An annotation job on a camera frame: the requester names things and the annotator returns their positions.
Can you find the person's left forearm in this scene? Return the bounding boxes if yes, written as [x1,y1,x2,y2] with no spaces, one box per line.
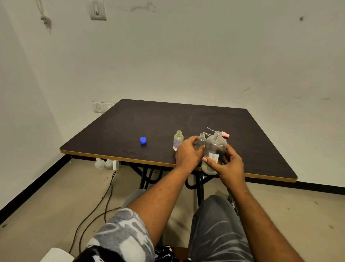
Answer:
[127,165,201,247]

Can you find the person's right forearm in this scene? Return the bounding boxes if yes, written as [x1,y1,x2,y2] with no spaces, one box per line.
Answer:
[227,186,305,262]

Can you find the hanging grey wall cable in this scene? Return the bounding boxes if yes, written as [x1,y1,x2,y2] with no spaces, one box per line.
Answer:
[36,0,52,35]

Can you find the small bottle with purple label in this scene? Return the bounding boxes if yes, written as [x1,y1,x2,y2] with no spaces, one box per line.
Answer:
[173,130,184,152]

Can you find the white wall switch box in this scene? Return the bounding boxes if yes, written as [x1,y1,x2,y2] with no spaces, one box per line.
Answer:
[90,0,107,21]

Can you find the small clear bottle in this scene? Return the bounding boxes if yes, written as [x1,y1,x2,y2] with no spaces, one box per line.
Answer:
[194,132,207,152]

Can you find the black and white patterned shoe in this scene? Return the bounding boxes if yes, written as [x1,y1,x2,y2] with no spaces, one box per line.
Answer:
[227,194,241,220]

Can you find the black and white patterned shirt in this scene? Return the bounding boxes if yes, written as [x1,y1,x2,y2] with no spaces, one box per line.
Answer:
[72,244,192,262]

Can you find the pink spray pump with tube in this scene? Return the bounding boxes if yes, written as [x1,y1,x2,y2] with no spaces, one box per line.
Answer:
[207,127,230,140]

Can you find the black metal table legs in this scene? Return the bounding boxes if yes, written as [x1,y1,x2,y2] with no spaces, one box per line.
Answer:
[126,161,215,208]

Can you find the white wall socket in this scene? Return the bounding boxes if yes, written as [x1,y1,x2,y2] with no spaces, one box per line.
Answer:
[92,101,115,113]

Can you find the white seat edge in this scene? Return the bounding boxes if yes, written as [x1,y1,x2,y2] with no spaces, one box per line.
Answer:
[40,247,75,262]

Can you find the large clear plastic bottle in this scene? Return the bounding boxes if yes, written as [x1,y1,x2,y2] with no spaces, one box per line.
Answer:
[201,131,227,176]

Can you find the person's left leg camouflage shorts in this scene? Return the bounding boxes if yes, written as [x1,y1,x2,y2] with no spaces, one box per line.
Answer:
[86,189,156,262]

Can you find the person's right leg grey trousers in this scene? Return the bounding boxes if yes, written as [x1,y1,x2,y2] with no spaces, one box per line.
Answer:
[187,195,255,262]

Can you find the person's left hand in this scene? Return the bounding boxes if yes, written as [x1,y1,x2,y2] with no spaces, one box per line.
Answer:
[175,136,206,173]

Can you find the person's right hand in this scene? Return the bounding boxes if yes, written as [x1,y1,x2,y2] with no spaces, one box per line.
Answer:
[202,144,246,194]

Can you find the black floor cable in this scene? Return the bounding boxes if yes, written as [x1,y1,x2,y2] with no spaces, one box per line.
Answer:
[68,171,117,254]
[78,206,122,253]

